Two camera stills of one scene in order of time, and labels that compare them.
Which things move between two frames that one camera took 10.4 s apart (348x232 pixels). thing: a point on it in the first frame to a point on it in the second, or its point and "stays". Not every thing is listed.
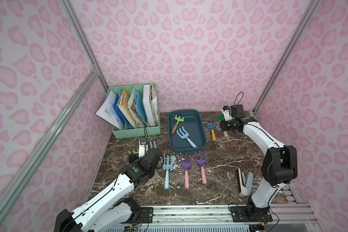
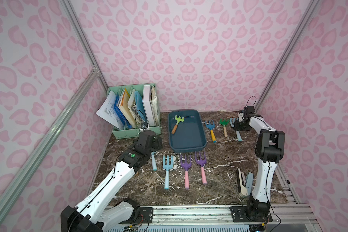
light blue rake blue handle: x=167 y=166 stays
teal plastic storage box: x=195 y=127 stays
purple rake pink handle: x=186 y=166 stays
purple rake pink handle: x=202 y=162 stays
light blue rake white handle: x=185 y=136 to x=232 y=125
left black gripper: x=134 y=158 to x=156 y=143
